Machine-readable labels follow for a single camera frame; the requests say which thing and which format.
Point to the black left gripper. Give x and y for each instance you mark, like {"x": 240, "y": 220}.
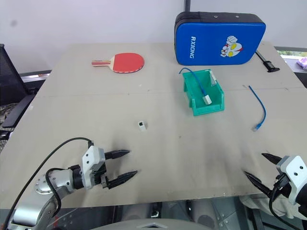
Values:
{"x": 98, "y": 176}

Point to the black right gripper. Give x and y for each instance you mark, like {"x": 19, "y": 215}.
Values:
{"x": 282, "y": 183}

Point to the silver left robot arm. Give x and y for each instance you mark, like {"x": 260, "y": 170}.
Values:
{"x": 43, "y": 185}

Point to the small white adapter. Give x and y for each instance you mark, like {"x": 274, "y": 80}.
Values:
{"x": 142, "y": 125}

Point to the grey robot torso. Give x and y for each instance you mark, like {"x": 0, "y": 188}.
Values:
{"x": 153, "y": 224}

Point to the green plastic bin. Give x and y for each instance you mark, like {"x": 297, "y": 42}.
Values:
{"x": 204, "y": 95}

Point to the red table tennis paddle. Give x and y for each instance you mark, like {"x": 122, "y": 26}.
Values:
{"x": 124, "y": 62}

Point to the black clamp bar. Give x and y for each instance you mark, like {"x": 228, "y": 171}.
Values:
{"x": 267, "y": 62}

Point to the pink purple object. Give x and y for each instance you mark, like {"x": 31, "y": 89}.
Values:
{"x": 302, "y": 62}

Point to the black office chair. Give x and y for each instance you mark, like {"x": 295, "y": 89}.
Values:
{"x": 12, "y": 83}

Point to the blue RXIONG kick pad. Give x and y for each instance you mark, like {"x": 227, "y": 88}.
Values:
{"x": 218, "y": 39}

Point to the black pole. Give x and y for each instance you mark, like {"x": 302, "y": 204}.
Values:
{"x": 186, "y": 5}

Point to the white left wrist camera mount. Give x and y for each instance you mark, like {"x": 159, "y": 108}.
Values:
{"x": 92, "y": 155}

